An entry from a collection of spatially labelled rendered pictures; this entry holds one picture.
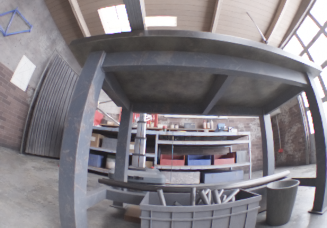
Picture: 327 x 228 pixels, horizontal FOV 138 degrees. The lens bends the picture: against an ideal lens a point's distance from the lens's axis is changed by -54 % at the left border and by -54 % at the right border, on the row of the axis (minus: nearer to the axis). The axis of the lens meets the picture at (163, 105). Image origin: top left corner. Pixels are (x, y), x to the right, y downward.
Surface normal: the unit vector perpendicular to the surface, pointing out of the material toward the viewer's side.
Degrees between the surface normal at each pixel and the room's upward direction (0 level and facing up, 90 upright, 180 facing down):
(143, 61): 90
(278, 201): 96
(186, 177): 90
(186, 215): 90
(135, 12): 180
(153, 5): 174
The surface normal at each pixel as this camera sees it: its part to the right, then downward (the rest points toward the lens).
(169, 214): -0.03, -0.37
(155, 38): -0.05, 0.93
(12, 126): 1.00, 0.04
